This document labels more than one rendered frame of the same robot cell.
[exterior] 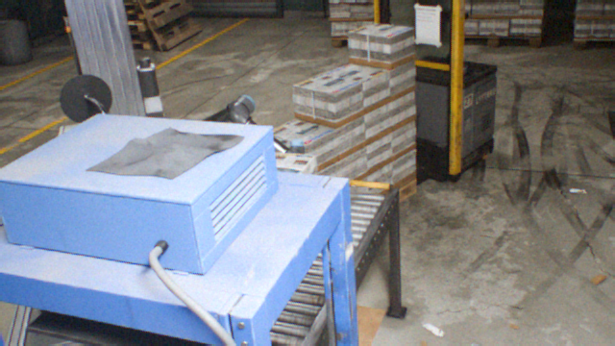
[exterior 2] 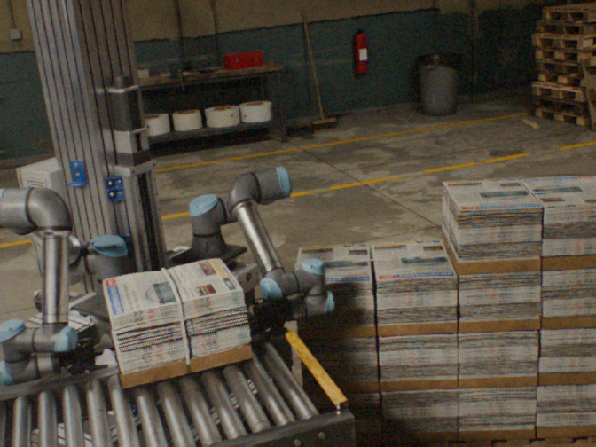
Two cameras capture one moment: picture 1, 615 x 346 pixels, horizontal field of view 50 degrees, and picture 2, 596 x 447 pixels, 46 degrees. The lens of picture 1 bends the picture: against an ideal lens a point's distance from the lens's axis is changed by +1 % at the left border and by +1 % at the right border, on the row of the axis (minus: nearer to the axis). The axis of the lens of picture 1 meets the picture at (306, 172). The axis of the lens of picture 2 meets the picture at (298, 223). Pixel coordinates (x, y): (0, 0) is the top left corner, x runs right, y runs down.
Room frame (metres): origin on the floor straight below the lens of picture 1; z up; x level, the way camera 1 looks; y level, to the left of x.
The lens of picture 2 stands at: (1.95, -1.56, 1.85)
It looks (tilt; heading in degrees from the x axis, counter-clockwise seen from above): 19 degrees down; 49
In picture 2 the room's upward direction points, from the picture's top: 5 degrees counter-clockwise
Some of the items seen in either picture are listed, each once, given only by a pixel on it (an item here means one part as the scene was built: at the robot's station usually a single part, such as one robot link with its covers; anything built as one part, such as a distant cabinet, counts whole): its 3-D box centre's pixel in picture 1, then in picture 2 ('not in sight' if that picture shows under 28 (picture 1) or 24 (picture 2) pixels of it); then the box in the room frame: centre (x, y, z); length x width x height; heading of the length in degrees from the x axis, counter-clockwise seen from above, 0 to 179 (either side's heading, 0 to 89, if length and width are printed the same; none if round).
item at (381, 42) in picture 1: (383, 115); not in sight; (4.50, -0.61, 0.65); 0.39 x 0.30 x 1.29; 44
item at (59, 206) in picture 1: (144, 183); not in sight; (1.60, 0.44, 1.65); 0.60 x 0.45 x 0.20; 66
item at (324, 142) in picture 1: (319, 180); (450, 353); (3.99, -0.09, 0.42); 1.17 x 0.39 x 0.83; 134
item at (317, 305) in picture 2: not in sight; (317, 303); (3.41, 0.04, 0.82); 0.11 x 0.08 x 0.09; 156
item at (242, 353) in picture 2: not in sight; (215, 337); (3.04, 0.10, 0.83); 0.29 x 0.16 x 0.04; 67
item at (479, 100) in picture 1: (443, 112); not in sight; (5.06, -1.19, 0.40); 0.69 x 0.55 x 0.80; 44
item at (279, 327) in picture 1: (257, 324); not in sight; (2.05, 0.25, 0.77); 0.47 x 0.05 x 0.05; 66
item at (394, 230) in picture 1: (395, 262); not in sight; (3.02, -0.45, 0.34); 0.06 x 0.06 x 0.68; 66
